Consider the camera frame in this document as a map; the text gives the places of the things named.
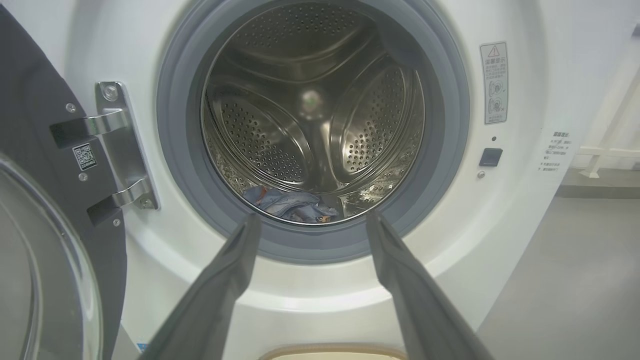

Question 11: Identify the metal door hinge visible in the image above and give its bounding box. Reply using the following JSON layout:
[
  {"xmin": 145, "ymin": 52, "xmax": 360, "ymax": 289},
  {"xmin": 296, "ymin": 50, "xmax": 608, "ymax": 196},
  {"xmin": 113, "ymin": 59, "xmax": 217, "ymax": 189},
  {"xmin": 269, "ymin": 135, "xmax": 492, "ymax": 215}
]
[{"xmin": 49, "ymin": 81, "xmax": 160, "ymax": 227}]

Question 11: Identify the white front-load washing machine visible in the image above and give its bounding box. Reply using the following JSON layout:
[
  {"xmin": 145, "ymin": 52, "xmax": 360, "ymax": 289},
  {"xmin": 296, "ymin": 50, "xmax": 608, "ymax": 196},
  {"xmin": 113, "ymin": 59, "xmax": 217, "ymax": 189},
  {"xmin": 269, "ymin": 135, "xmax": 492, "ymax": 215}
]
[{"xmin": 0, "ymin": 0, "xmax": 640, "ymax": 360}]

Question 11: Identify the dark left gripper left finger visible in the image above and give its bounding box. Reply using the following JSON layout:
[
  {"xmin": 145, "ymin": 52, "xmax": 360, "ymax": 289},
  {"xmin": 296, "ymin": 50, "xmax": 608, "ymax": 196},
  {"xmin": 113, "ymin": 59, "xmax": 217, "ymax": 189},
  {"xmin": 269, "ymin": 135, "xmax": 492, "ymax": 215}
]
[{"xmin": 137, "ymin": 213, "xmax": 262, "ymax": 360}]

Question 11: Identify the grey warning sticker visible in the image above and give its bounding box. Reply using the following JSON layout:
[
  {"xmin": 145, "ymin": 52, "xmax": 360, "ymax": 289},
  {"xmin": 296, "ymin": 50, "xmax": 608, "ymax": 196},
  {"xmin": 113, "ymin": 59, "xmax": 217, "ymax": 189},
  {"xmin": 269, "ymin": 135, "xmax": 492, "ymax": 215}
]
[{"xmin": 480, "ymin": 41, "xmax": 509, "ymax": 125}]

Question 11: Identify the stainless steel washing machine drum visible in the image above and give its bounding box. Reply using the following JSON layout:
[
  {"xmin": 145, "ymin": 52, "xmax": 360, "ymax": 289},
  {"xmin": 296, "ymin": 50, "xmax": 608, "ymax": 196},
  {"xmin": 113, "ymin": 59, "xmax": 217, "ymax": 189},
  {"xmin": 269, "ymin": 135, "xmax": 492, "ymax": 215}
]
[{"xmin": 201, "ymin": 2, "xmax": 426, "ymax": 226}]

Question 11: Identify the white metal rack frame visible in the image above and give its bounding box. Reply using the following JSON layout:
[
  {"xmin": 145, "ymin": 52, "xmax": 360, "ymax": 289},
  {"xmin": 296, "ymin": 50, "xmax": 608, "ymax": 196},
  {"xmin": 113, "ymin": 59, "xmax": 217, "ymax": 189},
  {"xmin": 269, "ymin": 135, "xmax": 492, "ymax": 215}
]
[{"xmin": 572, "ymin": 65, "xmax": 640, "ymax": 179}]

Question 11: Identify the grey rubber door gasket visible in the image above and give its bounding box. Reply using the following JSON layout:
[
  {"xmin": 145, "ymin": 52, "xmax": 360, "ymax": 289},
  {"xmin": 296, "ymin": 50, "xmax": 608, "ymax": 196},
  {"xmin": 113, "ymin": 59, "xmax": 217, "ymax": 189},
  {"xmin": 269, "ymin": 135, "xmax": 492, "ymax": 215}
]
[{"xmin": 156, "ymin": 0, "xmax": 471, "ymax": 265}]

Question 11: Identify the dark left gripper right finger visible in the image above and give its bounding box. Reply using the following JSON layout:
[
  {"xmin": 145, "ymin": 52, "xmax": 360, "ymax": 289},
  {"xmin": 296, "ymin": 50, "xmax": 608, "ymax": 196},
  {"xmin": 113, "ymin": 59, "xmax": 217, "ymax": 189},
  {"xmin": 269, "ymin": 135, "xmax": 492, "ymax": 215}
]
[{"xmin": 365, "ymin": 211, "xmax": 496, "ymax": 360}]

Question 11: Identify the blue printed garment pale lining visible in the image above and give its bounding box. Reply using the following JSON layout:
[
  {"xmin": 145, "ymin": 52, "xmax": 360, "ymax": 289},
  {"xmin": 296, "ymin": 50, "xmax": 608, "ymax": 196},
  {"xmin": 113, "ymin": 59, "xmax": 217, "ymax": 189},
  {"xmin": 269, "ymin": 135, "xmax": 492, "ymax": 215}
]
[{"xmin": 243, "ymin": 187, "xmax": 346, "ymax": 224}]

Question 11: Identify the black square door latch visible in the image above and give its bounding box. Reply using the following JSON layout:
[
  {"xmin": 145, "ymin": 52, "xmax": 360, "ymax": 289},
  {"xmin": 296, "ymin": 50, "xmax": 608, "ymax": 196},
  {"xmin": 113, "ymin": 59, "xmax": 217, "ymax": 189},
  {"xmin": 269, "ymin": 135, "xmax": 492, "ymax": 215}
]
[{"xmin": 479, "ymin": 148, "xmax": 504, "ymax": 168}]

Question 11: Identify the washing machine glass door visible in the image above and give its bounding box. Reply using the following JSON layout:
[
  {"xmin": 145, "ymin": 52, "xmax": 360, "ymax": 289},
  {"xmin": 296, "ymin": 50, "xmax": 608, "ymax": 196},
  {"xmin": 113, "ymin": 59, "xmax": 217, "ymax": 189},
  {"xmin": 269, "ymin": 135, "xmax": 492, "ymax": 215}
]
[{"xmin": 0, "ymin": 5, "xmax": 128, "ymax": 360}]

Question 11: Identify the cream laundry basket brown rim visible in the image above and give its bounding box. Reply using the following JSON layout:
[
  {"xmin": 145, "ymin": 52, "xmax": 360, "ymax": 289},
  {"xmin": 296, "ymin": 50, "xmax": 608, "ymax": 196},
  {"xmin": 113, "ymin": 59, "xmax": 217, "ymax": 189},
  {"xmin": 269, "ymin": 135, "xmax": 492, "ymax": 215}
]
[{"xmin": 257, "ymin": 343, "xmax": 408, "ymax": 360}]

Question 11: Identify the small printed text sticker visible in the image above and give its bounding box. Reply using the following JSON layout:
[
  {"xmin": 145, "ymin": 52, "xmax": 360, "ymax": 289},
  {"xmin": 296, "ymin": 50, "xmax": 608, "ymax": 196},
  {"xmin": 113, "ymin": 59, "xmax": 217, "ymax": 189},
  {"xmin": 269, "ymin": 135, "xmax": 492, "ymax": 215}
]
[{"xmin": 537, "ymin": 130, "xmax": 576, "ymax": 173}]

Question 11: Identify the small QR code sticker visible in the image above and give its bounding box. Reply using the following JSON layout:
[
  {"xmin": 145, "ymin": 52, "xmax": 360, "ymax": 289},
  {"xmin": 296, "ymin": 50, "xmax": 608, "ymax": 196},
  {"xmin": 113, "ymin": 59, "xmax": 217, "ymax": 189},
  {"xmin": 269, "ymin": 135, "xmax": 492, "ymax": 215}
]
[{"xmin": 72, "ymin": 143, "xmax": 98, "ymax": 172}]

